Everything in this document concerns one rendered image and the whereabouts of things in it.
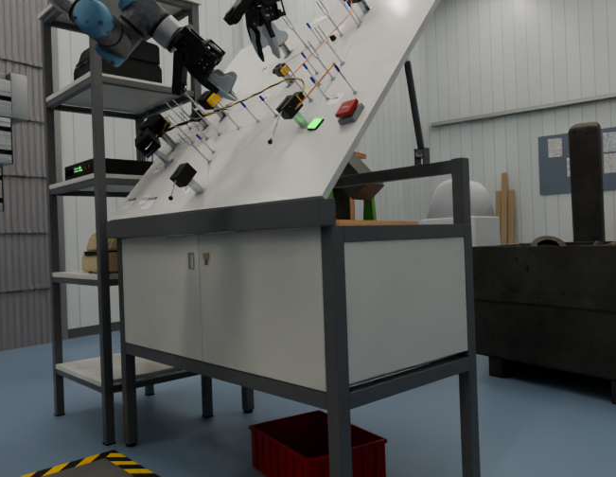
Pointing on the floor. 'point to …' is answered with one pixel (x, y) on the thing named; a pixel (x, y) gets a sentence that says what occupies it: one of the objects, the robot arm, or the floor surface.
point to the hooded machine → (482, 219)
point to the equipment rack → (108, 368)
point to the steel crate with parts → (553, 309)
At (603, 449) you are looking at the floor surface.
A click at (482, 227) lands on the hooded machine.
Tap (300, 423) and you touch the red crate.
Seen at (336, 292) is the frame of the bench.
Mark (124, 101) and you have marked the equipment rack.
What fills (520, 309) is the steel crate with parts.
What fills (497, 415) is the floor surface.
